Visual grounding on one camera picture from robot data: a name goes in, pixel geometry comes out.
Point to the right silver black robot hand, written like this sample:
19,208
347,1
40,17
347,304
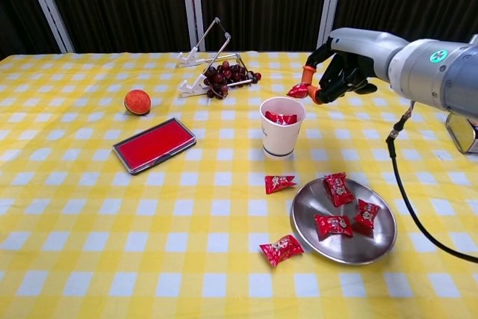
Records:
358,46

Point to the red candy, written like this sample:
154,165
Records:
279,183
339,189
288,119
273,116
282,250
367,216
297,90
333,225

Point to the round stainless steel plate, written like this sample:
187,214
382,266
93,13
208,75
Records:
343,251

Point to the white paper cup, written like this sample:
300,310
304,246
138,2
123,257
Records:
281,136

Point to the black gold tin can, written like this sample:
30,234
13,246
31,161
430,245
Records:
461,136

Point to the dark red grape bunch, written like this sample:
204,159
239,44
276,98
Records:
224,74

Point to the red stamp pad case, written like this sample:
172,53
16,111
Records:
155,145

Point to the orange red ball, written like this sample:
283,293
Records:
137,102

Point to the dark pleated curtain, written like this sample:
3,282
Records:
119,1

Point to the yellow white checkered tablecloth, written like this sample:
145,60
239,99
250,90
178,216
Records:
149,240

